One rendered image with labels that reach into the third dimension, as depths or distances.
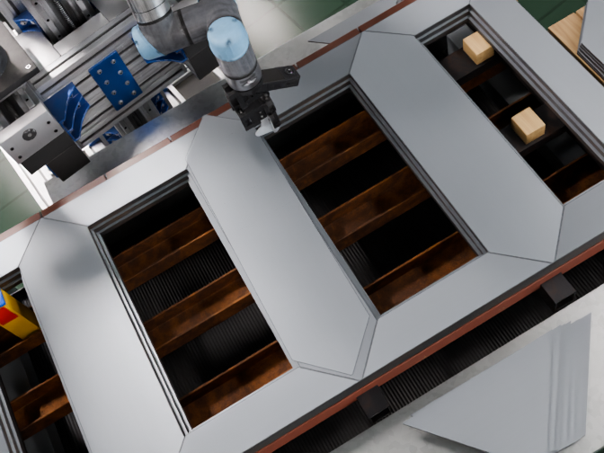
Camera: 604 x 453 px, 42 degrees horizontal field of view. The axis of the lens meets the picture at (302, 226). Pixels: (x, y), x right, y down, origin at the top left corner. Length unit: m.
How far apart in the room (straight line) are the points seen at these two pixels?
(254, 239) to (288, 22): 1.63
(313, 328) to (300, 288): 0.09
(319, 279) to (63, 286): 0.58
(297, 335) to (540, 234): 0.53
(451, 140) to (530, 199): 0.22
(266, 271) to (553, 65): 0.79
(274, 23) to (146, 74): 1.13
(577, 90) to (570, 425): 0.72
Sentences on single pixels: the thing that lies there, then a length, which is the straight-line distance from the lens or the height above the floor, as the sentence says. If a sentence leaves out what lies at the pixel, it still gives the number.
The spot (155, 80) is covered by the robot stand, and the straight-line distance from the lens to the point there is 2.23.
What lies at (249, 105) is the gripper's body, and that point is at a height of 1.00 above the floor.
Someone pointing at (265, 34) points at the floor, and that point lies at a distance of 3.20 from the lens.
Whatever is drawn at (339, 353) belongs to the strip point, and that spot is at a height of 0.86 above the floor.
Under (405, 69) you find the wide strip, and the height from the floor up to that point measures 0.86.
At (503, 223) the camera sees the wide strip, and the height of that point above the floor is 0.86.
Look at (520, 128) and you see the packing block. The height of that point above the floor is 0.81.
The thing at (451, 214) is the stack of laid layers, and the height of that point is 0.83.
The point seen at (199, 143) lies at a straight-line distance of 1.89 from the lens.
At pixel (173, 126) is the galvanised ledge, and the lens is 2.18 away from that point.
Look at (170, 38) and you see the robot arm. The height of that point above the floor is 1.18.
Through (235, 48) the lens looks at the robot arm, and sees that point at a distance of 1.57.
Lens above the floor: 2.35
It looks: 61 degrees down
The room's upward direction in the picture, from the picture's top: 25 degrees counter-clockwise
